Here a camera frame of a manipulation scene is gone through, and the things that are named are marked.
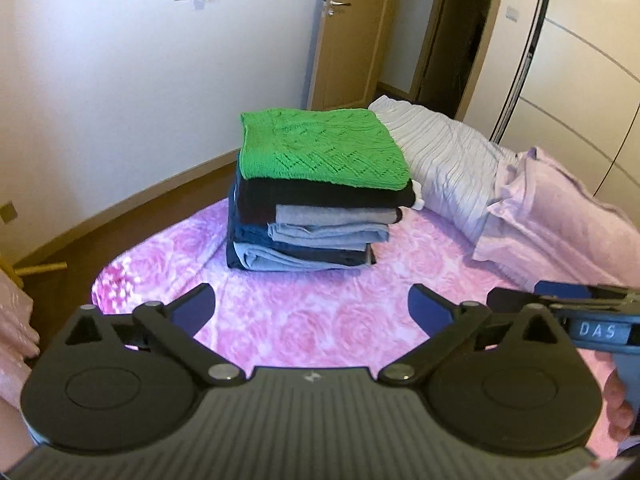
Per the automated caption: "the white wardrobe with black trim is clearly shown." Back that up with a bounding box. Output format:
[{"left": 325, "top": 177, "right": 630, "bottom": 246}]
[{"left": 462, "top": 0, "right": 640, "bottom": 221}]

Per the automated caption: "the pink curtain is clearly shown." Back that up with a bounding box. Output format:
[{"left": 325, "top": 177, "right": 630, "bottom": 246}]
[{"left": 0, "top": 265, "right": 41, "bottom": 401}]

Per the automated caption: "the person's right hand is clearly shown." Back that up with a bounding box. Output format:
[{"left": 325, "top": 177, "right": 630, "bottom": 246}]
[{"left": 602, "top": 370, "right": 638, "bottom": 443}]

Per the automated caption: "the green knitted vest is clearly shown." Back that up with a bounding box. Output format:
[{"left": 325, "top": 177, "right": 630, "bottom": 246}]
[{"left": 239, "top": 108, "right": 413, "bottom": 192}]

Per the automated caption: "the stack of folded clothes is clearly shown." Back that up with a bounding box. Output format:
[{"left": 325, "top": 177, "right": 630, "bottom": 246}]
[{"left": 226, "top": 176, "right": 426, "bottom": 272}]

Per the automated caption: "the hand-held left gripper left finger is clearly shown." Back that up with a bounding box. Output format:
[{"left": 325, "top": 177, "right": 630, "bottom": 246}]
[{"left": 60, "top": 282, "right": 247, "bottom": 387}]

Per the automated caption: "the wooden door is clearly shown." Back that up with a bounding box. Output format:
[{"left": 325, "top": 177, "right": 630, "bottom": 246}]
[{"left": 307, "top": 0, "right": 396, "bottom": 111}]

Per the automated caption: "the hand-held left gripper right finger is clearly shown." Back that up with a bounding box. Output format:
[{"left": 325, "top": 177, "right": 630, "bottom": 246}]
[{"left": 377, "top": 284, "right": 568, "bottom": 386}]

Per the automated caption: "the pink floral blanket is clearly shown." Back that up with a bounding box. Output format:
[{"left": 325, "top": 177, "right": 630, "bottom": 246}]
[{"left": 91, "top": 195, "right": 626, "bottom": 461}]

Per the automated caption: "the white ribbed quilt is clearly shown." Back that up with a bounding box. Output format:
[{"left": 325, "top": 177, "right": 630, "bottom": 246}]
[{"left": 369, "top": 95, "right": 523, "bottom": 246}]

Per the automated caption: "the yellow wooden frame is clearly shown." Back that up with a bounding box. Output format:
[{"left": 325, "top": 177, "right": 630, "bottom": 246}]
[{"left": 0, "top": 250, "right": 68, "bottom": 287}]

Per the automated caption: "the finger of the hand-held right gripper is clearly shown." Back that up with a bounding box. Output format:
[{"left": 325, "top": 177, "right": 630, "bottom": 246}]
[
  {"left": 487, "top": 287, "right": 563, "bottom": 315},
  {"left": 535, "top": 281, "right": 640, "bottom": 306}
]

